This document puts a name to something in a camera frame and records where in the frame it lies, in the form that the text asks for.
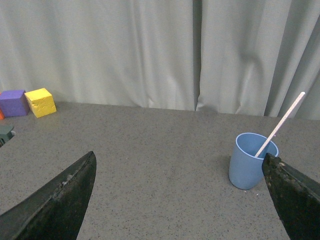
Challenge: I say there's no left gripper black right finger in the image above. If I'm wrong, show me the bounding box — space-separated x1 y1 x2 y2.
262 153 320 240

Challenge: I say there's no orange foam cube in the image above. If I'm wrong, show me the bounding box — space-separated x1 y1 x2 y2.
0 92 6 121

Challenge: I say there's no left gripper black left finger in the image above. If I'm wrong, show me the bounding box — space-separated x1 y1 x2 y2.
0 151 97 240

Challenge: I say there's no purple foam cube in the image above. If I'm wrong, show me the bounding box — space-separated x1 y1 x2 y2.
0 89 30 117

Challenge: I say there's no white speckled chopstick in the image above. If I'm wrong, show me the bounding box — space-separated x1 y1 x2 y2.
254 91 306 158

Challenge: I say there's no light grey curtain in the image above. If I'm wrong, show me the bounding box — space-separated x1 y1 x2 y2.
0 0 320 120

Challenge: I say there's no blue plastic cup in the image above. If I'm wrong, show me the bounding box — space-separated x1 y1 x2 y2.
228 132 279 190

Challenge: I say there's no sink drying rack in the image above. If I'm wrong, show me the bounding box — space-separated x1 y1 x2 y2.
0 125 15 147

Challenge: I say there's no yellow foam cube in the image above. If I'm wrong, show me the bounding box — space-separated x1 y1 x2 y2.
24 88 57 118

